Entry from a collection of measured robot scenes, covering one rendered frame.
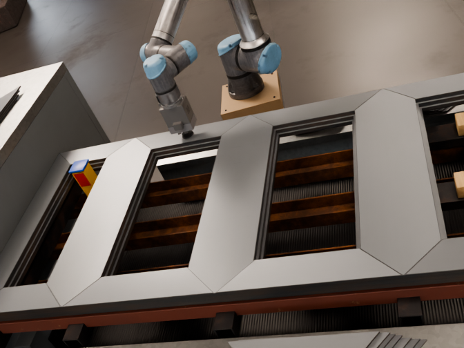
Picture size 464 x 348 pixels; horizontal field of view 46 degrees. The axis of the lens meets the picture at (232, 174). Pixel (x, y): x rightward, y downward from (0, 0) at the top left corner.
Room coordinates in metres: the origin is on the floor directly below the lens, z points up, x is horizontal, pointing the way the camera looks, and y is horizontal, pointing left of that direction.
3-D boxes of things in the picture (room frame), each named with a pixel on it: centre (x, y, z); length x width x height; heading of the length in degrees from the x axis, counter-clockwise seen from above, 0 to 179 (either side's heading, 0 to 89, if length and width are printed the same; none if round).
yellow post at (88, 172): (1.71, 0.49, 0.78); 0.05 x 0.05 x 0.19; 67
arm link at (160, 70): (1.66, 0.08, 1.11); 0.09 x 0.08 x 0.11; 124
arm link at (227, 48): (2.00, -0.20, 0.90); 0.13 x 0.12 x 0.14; 34
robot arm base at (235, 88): (2.00, -0.20, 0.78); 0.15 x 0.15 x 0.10
